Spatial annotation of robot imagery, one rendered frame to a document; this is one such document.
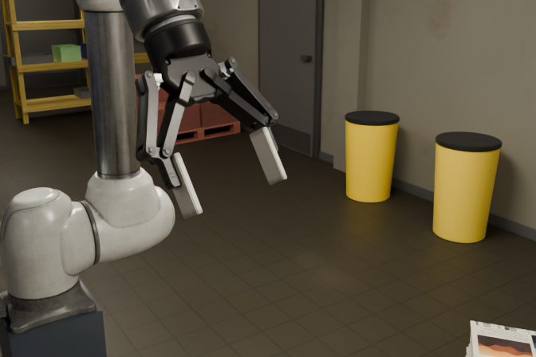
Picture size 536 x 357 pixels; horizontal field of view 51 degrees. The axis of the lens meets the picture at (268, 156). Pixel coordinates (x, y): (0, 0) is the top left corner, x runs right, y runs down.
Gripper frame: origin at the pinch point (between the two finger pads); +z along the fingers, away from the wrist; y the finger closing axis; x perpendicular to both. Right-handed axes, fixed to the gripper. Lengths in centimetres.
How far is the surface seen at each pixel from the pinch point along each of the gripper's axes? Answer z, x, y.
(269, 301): 62, 207, 158
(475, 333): 42, 13, 52
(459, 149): 25, 143, 303
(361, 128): -14, 225, 323
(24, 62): -265, 639, 268
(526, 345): 47, 6, 55
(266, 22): -169, 365, 421
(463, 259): 93, 160, 284
